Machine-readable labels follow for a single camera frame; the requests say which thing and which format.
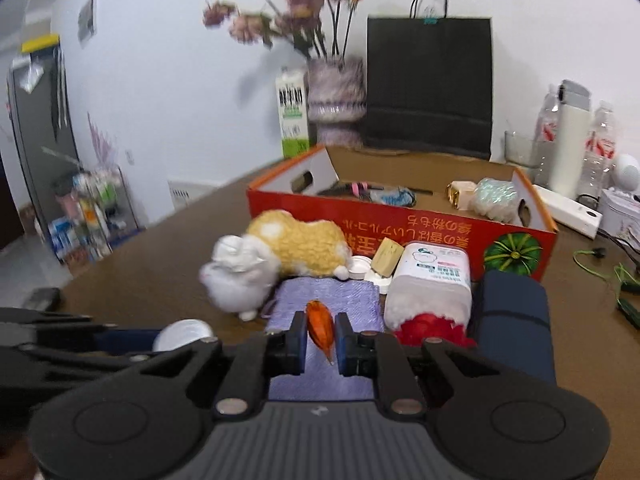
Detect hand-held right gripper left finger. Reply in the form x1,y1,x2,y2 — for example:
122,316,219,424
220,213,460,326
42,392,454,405
129,312,308,421

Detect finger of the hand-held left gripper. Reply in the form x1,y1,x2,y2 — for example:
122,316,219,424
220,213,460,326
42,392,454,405
97,327,164,357

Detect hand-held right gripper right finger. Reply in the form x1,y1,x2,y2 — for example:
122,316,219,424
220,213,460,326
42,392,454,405
335,312,521,417

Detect orange pointed toy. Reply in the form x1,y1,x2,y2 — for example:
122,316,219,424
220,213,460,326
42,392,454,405
306,300,337,366

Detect white round lid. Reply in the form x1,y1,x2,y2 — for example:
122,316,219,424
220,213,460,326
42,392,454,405
152,318,217,354

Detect purple knitted cloth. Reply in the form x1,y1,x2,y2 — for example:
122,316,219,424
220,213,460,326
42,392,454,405
264,279,382,401

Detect red and white fluffy cloth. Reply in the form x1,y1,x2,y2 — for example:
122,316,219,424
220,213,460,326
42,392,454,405
384,287,477,350

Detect yellow and white plush toy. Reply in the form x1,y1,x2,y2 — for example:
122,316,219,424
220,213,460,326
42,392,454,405
199,209,352,322

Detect white packet with pink label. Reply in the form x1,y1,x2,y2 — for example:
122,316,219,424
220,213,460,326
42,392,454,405
392,241,474,308

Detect red cardboard box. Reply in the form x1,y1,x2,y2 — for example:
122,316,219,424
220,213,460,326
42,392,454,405
246,143,559,282

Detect navy blue case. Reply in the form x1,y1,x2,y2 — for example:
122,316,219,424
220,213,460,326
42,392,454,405
471,269,559,387

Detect beige wooden block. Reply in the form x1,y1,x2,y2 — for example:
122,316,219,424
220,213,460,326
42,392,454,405
372,238,405,277

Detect gold and white small box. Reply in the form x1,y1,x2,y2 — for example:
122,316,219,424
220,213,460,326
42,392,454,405
446,180,479,211

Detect dark grey door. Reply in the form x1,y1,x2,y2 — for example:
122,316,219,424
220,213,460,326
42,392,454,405
6,49,85,243

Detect iridescent pouch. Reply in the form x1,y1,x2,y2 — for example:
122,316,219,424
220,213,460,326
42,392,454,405
470,177,522,224

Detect green and white milk carton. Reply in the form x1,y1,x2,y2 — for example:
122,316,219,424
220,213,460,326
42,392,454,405
275,67,310,160

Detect purple glazed vase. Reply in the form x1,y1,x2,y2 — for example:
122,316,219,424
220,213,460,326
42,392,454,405
305,56,367,150

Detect clear glass cup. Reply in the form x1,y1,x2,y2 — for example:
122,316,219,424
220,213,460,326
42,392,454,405
503,130,550,182

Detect white power bank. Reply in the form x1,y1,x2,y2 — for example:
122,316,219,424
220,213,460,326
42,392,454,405
533,184,604,240

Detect black paper bag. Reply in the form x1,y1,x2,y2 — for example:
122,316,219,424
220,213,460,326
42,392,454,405
360,0,494,162

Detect black green neckband earphones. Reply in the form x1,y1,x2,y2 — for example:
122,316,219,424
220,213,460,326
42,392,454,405
573,247,640,332

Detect white thermos bottle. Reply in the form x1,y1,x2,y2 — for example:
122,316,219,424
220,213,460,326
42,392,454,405
547,79,592,200

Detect white printed tin box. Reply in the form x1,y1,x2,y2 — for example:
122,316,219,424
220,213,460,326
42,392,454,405
598,187,640,253

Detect clear plastic bottle red label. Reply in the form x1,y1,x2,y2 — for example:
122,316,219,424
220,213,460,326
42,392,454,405
582,101,619,198
533,85,561,143

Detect dried pink flowers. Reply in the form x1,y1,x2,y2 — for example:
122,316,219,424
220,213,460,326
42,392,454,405
202,0,367,61

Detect white round speaker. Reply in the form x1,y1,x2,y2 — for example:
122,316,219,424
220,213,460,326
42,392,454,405
612,152,640,192

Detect wire rack with bottles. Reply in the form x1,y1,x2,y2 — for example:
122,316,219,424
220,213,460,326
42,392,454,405
47,164,140,266

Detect pink and black hair ties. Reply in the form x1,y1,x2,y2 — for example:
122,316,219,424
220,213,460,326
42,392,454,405
318,179,417,207

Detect wall poster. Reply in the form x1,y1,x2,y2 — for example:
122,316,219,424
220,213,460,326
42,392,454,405
77,0,97,49

